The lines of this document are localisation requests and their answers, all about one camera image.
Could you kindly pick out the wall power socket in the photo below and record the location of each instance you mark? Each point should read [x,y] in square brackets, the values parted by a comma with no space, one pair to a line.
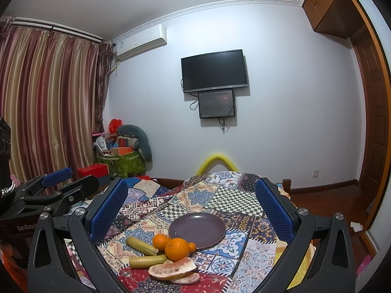
[315,173]

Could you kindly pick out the white air conditioner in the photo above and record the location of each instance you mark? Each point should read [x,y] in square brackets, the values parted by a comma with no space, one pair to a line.
[140,42]

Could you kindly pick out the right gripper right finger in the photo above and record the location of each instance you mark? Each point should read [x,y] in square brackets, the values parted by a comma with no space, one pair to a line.
[332,267]

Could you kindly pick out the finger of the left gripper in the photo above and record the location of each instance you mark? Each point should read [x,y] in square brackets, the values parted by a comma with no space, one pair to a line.
[40,183]
[73,193]

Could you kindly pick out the wooden overhead cabinet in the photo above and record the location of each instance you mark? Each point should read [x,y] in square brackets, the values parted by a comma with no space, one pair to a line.
[339,18]

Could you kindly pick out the red plastic bag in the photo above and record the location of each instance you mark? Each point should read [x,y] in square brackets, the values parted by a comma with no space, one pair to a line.
[114,124]

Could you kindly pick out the medium orange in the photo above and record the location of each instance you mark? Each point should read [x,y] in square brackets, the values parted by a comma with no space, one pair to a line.
[160,240]

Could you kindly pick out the grey neck pillow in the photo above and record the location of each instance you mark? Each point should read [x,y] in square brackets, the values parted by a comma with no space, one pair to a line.
[129,135]

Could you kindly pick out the red box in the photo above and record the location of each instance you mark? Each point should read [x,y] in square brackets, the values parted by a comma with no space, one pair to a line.
[98,170]

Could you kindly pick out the patchwork patterned bedspread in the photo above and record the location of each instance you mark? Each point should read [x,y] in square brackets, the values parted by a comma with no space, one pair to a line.
[232,242]

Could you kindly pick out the small wall monitor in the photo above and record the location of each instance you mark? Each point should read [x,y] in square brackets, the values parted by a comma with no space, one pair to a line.
[217,104]

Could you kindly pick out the small mandarin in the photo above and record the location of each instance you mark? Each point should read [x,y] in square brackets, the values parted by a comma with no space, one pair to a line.
[192,247]

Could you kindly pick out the small pomelo segment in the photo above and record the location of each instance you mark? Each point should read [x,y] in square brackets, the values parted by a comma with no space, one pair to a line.
[190,278]

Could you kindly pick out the purple round plate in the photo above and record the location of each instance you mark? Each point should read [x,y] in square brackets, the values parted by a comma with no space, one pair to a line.
[204,229]

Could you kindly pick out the large orange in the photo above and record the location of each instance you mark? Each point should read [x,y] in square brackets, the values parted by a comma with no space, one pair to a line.
[177,249]

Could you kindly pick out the wooden door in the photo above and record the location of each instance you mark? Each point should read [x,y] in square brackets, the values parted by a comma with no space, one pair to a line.
[374,70]

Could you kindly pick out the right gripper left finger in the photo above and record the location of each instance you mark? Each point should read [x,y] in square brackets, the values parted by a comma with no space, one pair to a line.
[50,268]

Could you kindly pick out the sugarcane piece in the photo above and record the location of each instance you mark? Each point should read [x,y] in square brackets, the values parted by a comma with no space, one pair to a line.
[141,246]
[146,261]

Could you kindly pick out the green storage box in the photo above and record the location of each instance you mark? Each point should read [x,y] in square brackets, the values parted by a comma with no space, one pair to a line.
[125,166]

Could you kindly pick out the yellow foam tube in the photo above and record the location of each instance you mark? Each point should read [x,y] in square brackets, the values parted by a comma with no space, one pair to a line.
[214,160]

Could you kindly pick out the striped red gold curtain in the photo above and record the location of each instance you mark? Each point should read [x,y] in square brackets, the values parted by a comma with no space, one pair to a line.
[53,91]

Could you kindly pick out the large wall television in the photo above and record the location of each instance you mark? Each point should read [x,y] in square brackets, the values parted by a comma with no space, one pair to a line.
[216,70]

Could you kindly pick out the large pomelo segment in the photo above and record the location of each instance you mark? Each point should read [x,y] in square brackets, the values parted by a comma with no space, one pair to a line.
[172,270]

